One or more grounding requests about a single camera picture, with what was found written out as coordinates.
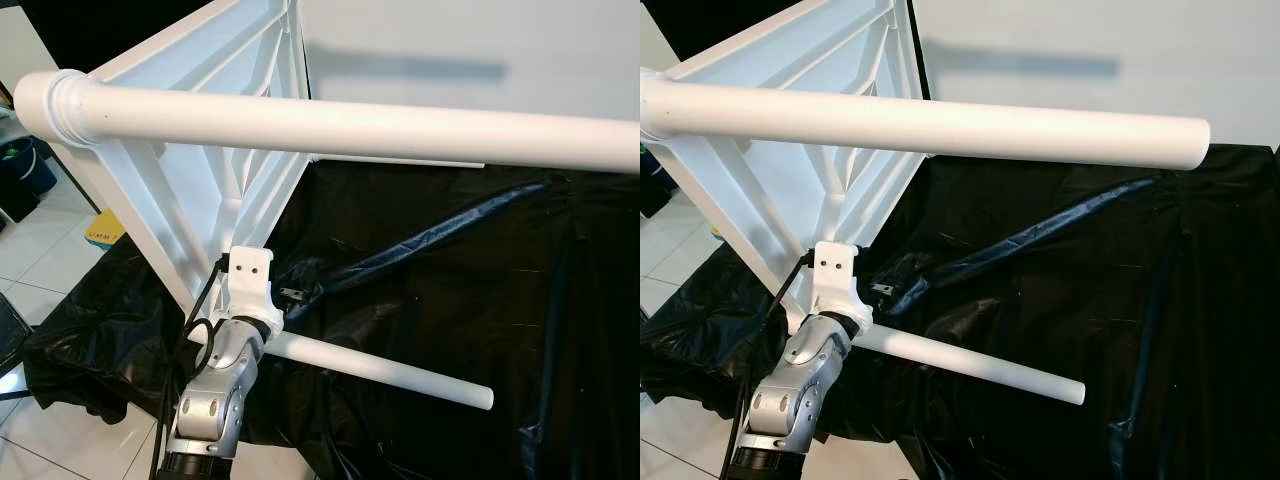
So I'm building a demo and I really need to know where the black door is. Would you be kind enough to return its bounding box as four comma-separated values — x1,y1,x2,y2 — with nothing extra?
18,0,221,73
640,0,833,61

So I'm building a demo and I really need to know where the black plastic table cover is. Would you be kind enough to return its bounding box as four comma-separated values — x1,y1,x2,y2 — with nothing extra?
640,145,1280,480
22,155,641,480

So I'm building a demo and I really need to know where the white plastic table top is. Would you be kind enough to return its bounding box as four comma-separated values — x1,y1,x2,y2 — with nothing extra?
13,0,314,326
640,0,917,336

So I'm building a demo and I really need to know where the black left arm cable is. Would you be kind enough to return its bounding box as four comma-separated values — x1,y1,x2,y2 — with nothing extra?
148,254,233,480
720,250,813,480

